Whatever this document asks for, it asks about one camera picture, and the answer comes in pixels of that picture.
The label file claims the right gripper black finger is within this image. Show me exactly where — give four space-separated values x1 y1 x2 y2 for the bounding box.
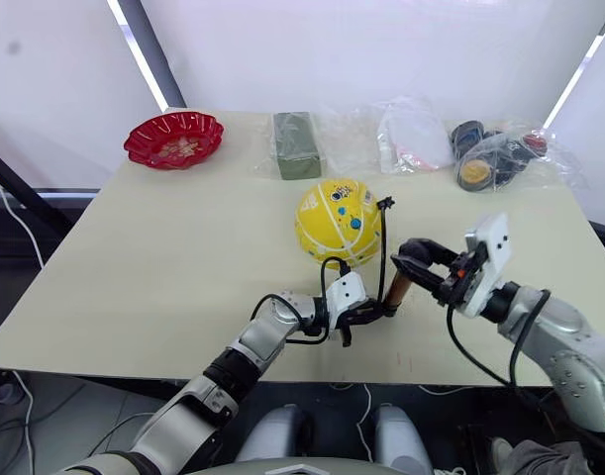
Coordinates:
397 237 460 267
390 254 448 299

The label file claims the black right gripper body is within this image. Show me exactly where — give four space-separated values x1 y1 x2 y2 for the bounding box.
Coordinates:
433 243 490 309

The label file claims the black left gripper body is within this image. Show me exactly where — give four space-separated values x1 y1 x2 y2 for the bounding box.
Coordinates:
338 298 379 348

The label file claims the yellow printed ball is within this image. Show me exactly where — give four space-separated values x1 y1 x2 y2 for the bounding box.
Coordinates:
294 177 385 271

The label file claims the yellow-centred round item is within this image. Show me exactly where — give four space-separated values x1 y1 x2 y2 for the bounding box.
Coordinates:
456 157 493 193

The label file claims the white filled plastic bag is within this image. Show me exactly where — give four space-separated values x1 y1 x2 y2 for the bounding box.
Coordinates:
374 95 457 175

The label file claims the black and blue round item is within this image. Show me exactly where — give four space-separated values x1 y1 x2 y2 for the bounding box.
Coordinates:
449 120 487 155

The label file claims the grey rounded shape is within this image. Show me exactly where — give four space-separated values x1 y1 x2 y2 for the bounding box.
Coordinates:
235 403 311 464
372 403 435 475

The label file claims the clear plastic bag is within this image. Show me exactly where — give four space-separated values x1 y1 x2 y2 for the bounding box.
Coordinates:
253 104 380 182

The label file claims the red round item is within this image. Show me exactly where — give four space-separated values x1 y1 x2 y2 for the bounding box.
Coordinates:
521 132 550 153

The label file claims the clear bag of dark items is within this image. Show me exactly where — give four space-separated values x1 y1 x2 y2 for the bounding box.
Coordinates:
449 116 588 197

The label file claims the grey robot torso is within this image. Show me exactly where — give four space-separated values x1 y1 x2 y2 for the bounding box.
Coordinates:
186 456 400 475

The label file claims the green block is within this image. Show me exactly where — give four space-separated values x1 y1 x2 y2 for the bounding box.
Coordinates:
271 111 326 182

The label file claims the white shoe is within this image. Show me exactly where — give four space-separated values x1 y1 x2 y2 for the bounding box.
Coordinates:
489 436 515 467

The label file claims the grey trouser leg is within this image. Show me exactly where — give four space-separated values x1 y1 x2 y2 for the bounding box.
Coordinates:
508 438 596 475

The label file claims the red scalloped plastic bowl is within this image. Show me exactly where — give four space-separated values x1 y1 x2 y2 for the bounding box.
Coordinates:
123 111 226 172

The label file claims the black diagonal bar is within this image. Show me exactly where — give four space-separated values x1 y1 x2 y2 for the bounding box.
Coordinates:
0 142 76 239

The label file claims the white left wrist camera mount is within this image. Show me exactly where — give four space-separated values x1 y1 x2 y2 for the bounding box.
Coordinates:
325 273 368 342

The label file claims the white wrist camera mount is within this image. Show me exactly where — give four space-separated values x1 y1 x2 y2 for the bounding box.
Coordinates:
454 212 512 319
325 273 368 342

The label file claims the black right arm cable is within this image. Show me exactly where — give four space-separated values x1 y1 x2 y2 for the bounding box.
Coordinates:
445 289 554 398

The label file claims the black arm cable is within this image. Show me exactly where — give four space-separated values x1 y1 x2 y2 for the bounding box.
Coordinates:
250 255 353 347
445 289 554 398

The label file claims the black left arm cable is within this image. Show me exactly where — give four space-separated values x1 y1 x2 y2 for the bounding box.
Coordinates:
250 255 353 347

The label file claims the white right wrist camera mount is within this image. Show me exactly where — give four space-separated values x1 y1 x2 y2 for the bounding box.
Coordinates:
454 212 512 319

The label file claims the white floor cable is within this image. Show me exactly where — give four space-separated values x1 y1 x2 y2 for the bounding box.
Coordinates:
353 383 376 462

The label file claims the dark window post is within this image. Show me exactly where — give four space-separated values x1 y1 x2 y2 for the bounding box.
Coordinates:
117 0 188 112

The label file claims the white cable by wall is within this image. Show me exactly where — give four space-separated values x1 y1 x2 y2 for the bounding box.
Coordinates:
0 167 47 271

